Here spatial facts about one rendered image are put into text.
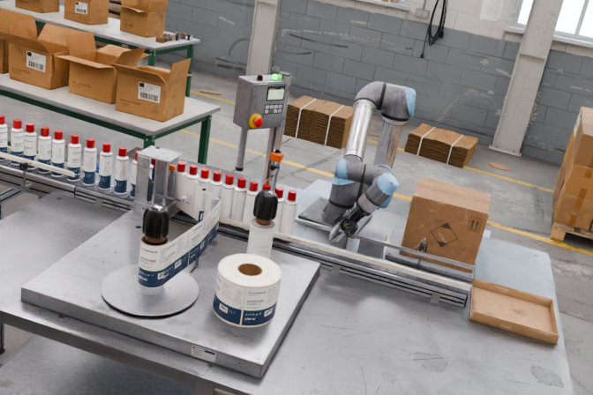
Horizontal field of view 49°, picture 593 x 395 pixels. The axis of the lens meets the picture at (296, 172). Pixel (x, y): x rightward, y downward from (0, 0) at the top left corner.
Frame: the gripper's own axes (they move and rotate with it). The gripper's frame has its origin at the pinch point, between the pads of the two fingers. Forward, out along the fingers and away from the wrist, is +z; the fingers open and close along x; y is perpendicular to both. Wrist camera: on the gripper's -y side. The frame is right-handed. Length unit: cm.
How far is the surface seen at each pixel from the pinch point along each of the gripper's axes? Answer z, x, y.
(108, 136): 210, -176, -270
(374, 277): -2.7, 21.1, 6.0
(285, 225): 8.1, -17.0, 2.8
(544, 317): -33, 77, -3
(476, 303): -21, 56, 1
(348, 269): 2.3, 11.9, 6.0
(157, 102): 74, -120, -124
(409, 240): -13.1, 25.0, -19.2
